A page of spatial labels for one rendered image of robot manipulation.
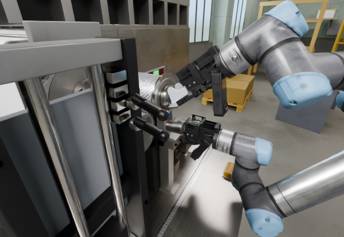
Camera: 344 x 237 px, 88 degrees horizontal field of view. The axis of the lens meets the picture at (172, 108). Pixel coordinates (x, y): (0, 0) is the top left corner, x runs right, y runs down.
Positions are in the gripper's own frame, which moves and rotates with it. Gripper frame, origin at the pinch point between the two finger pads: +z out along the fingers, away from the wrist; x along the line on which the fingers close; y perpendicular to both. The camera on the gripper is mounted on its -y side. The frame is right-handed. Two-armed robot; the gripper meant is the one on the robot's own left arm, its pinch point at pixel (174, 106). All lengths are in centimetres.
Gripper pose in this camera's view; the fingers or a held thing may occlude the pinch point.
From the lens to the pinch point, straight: 54.0
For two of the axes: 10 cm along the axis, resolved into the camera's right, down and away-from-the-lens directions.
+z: -6.7, 4.2, 6.1
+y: -5.6, -8.3, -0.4
